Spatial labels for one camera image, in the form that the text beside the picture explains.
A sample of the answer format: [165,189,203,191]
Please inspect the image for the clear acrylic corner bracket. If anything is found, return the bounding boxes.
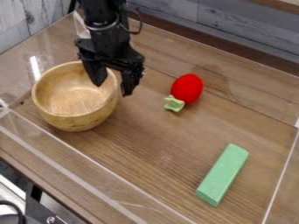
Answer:
[72,11,91,39]

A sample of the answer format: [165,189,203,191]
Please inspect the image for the red plush strawberry toy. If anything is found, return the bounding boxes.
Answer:
[163,73,203,112]

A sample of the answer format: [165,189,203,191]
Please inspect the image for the green rectangular block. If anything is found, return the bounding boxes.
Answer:
[196,143,250,207]

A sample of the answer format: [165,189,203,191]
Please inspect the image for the clear acrylic enclosure wall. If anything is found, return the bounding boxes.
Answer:
[0,100,195,224]

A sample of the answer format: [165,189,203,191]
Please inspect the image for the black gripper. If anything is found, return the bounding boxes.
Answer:
[75,38,145,96]

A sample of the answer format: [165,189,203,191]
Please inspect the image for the black cable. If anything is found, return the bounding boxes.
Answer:
[120,8,144,35]

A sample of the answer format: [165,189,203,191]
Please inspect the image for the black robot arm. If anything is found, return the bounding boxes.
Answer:
[75,0,145,96]

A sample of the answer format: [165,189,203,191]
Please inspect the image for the black metal table bracket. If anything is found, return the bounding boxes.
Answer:
[25,185,68,224]

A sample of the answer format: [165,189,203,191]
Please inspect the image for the light wooden bowl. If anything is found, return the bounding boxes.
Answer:
[32,61,117,131]

